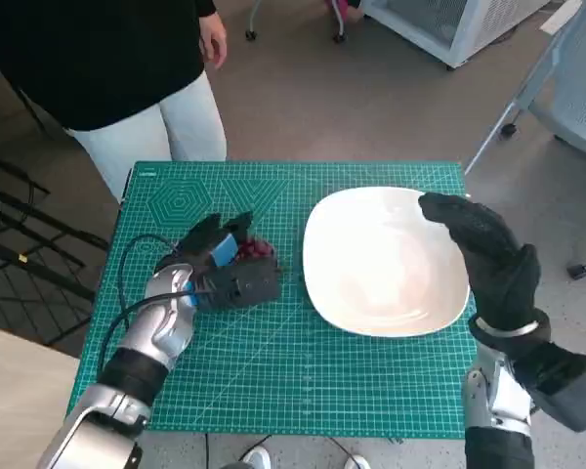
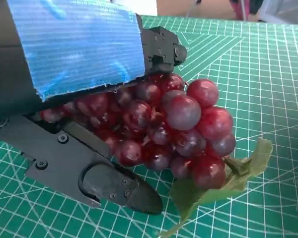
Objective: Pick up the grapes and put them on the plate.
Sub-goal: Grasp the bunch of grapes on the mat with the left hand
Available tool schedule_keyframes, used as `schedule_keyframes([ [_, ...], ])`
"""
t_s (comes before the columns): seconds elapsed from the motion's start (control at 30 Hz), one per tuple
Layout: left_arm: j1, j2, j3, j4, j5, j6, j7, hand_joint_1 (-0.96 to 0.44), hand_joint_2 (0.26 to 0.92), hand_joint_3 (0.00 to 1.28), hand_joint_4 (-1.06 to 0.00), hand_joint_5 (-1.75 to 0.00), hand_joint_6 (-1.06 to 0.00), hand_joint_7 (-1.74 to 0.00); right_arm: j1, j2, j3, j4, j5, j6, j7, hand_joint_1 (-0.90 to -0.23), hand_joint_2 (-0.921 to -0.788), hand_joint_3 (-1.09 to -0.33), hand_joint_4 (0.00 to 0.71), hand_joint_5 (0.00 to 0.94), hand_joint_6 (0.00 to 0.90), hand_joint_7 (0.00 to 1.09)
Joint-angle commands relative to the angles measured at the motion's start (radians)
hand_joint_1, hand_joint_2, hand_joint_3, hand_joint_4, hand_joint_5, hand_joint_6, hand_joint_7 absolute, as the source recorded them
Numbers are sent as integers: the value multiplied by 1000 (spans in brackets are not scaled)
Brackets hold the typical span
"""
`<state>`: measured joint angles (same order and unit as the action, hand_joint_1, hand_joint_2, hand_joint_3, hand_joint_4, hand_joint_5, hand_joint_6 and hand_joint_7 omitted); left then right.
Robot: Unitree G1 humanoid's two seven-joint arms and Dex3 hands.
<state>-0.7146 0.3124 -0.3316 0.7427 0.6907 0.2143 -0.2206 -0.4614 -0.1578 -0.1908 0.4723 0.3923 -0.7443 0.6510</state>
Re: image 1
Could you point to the person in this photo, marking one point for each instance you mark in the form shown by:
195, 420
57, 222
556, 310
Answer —
88, 58

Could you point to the grey mesh office chair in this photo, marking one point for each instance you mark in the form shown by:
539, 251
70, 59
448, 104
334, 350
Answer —
576, 98

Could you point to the white mesh cabinet on wheels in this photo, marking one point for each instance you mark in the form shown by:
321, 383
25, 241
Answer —
444, 24

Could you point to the white shoe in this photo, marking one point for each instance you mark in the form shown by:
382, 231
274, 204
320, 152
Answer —
256, 459
357, 462

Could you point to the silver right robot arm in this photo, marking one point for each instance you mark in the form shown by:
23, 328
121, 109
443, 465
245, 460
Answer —
498, 391

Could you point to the person's hand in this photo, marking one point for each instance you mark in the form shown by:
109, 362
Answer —
214, 39

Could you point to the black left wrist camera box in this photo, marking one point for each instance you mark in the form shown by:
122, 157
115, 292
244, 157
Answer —
244, 283

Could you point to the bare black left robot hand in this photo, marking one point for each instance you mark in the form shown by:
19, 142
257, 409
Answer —
210, 242

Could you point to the green cutting mat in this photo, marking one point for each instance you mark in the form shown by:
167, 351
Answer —
273, 366

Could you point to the red toy grape bunch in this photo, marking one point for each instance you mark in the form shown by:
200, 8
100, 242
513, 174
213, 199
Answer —
256, 249

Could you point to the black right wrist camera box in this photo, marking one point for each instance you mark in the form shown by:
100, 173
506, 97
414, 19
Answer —
566, 386

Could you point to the chair base with casters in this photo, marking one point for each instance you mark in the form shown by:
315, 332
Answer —
339, 19

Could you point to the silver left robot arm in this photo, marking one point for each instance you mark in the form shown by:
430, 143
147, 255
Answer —
161, 312

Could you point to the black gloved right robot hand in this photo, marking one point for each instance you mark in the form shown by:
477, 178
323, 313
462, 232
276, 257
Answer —
488, 254

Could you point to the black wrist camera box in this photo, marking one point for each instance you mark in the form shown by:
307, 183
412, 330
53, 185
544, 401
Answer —
244, 283
566, 386

